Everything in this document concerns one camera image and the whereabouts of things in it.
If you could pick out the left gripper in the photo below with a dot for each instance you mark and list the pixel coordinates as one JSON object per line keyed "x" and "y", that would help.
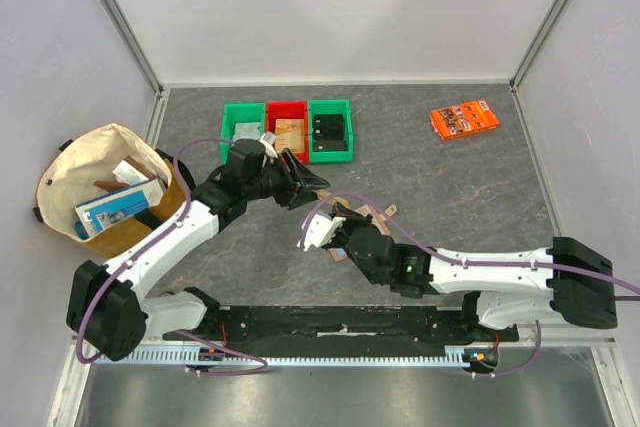
{"x": 294, "y": 195}

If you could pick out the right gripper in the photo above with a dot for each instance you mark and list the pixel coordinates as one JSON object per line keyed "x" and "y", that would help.
{"x": 343, "y": 231}

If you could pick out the beige credit card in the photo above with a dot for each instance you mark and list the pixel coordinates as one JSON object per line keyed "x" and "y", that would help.
{"x": 322, "y": 194}

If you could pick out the tan leather card holder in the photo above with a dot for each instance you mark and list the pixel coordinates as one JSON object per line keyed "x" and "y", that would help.
{"x": 378, "y": 219}

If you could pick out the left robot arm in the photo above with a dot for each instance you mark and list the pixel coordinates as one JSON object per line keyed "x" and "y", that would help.
{"x": 110, "y": 306}

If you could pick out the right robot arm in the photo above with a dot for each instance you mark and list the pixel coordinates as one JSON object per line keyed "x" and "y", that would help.
{"x": 567, "y": 281}

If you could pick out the beige cards in red bin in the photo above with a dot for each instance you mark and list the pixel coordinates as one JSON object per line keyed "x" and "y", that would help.
{"x": 290, "y": 134}

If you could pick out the black cards in green bin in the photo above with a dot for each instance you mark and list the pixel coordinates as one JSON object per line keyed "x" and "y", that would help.
{"x": 328, "y": 133}

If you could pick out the grey cards in green bin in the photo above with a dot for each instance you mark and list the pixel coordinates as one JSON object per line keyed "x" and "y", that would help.
{"x": 247, "y": 130}

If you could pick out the right green plastic bin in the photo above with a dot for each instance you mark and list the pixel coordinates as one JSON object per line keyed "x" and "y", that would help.
{"x": 332, "y": 106}

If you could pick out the green plastic bin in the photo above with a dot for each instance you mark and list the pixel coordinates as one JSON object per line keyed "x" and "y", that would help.
{"x": 332, "y": 106}
{"x": 241, "y": 112}

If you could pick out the red plastic bin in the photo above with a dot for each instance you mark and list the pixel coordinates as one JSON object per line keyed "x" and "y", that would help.
{"x": 289, "y": 110}

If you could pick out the left green plastic bin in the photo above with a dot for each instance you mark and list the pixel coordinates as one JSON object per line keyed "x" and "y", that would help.
{"x": 241, "y": 112}

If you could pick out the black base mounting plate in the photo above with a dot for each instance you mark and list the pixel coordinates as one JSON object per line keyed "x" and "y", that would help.
{"x": 346, "y": 331}

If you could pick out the orange screw box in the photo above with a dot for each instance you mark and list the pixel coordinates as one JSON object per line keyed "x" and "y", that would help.
{"x": 463, "y": 120}

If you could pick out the white packet in bag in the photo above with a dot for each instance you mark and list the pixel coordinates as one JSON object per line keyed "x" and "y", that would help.
{"x": 126, "y": 173}

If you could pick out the brown item in bag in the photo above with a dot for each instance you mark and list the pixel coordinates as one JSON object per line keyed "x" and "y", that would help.
{"x": 113, "y": 185}

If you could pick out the cream and tan tote bag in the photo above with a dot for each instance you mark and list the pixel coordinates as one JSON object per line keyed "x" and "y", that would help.
{"x": 89, "y": 168}

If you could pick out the blue book in bag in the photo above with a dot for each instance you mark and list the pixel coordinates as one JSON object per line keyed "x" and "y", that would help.
{"x": 99, "y": 214}

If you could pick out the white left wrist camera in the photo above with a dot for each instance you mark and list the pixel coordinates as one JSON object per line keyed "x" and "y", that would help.
{"x": 267, "y": 140}

